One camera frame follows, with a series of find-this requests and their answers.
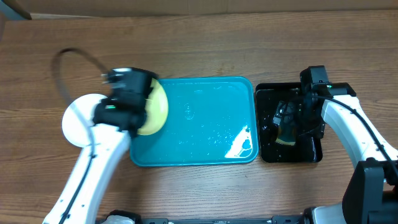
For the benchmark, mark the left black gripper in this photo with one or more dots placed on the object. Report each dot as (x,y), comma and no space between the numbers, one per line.
(109,102)

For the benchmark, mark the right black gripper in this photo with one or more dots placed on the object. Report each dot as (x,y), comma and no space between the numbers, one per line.
(317,130)

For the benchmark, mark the yellow green sponge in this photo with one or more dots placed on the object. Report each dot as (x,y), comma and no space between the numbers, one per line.
(286,134)

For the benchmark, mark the light green plate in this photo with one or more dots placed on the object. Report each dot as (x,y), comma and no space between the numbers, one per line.
(157,109)

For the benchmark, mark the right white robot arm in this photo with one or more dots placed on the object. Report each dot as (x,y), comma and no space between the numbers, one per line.
(371,195)

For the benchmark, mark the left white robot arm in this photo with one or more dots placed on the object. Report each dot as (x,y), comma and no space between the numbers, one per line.
(103,127)

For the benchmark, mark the black plastic tray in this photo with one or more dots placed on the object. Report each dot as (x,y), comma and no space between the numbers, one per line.
(267,97)

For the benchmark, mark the teal plastic tray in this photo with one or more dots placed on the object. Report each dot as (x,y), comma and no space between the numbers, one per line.
(211,121)

